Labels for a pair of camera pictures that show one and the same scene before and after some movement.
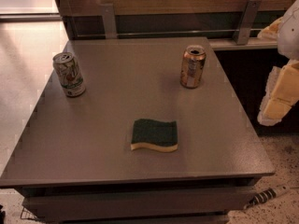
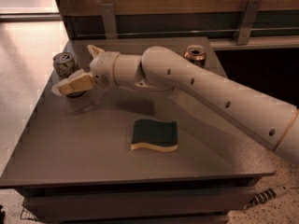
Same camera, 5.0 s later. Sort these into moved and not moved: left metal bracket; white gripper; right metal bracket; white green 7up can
Moved: white gripper
Not moved: white green 7up can; right metal bracket; left metal bracket
